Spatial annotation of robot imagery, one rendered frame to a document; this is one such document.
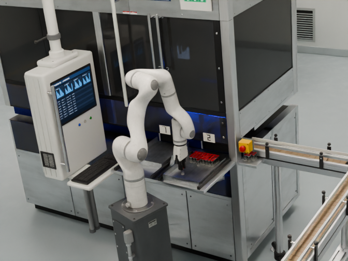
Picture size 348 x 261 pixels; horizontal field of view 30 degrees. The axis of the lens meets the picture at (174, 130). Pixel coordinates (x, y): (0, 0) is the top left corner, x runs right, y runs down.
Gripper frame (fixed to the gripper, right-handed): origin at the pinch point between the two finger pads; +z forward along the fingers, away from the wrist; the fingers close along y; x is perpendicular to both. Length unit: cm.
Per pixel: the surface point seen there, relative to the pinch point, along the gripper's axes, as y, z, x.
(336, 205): 2, 2, 99
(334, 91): -374, 82, -35
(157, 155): -18.9, 7.1, -31.7
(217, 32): -28, -78, 14
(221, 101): -29.6, -34.1, 13.5
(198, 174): -7.1, 7.4, 7.3
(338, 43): -493, 61, -73
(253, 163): -33.2, 6.5, 32.3
